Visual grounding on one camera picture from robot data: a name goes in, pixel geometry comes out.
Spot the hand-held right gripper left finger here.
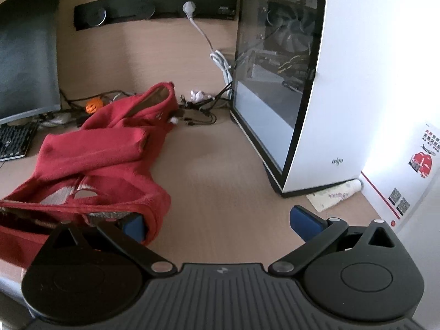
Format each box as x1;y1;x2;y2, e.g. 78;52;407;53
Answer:
44;213;174;277

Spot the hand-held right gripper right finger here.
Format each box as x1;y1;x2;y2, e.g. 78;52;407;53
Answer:
267;205;397;277

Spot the red hoodie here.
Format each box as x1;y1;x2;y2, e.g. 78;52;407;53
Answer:
0;81;179;270

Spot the floral paper cup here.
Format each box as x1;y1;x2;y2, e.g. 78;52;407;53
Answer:
307;179;364;212

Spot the white carton with red print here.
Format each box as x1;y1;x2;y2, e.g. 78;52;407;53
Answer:
359;120;440;229

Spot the white glass-sided computer case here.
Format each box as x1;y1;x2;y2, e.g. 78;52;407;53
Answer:
230;0;403;198

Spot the black keyboard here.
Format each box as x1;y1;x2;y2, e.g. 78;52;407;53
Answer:
0;121;39;162

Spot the black computer monitor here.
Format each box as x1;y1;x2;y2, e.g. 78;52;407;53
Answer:
0;0;64;125

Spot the black cable bundle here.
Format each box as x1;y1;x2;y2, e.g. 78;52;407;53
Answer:
60;82;235;127

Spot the black wall socket rail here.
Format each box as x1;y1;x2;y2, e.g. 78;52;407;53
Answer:
74;0;238;31

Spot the white plug with cable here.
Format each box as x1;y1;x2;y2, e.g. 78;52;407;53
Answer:
181;1;235;92

